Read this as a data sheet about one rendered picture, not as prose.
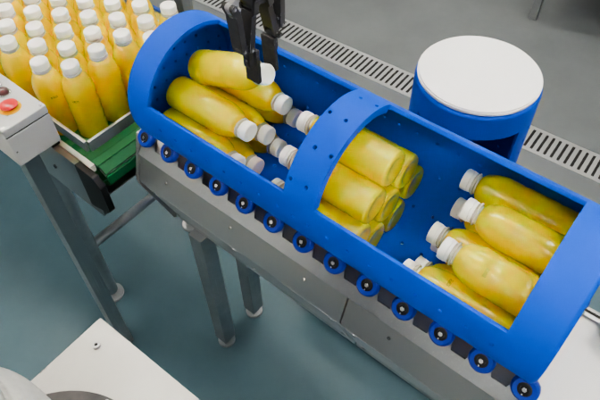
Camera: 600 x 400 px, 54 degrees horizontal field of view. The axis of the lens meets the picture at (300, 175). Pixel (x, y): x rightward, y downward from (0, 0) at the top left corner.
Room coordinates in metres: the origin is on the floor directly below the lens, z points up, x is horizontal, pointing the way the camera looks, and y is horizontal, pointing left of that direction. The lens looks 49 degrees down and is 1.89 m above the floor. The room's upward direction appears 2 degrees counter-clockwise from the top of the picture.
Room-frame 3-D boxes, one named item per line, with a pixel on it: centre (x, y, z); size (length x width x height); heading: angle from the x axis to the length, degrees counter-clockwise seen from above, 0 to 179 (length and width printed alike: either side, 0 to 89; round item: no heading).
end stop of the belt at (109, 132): (1.06, 0.33, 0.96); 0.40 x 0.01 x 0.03; 140
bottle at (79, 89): (1.03, 0.49, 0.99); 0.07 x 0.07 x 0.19
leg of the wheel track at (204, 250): (0.92, 0.27, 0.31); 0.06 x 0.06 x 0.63; 50
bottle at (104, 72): (1.09, 0.45, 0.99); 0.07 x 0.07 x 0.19
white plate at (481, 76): (1.05, -0.41, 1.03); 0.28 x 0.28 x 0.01
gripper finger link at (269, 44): (0.86, 0.05, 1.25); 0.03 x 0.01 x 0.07; 50
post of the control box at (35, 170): (0.93, 0.62, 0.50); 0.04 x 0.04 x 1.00; 50
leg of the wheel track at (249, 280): (1.02, 0.17, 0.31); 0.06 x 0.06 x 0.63; 50
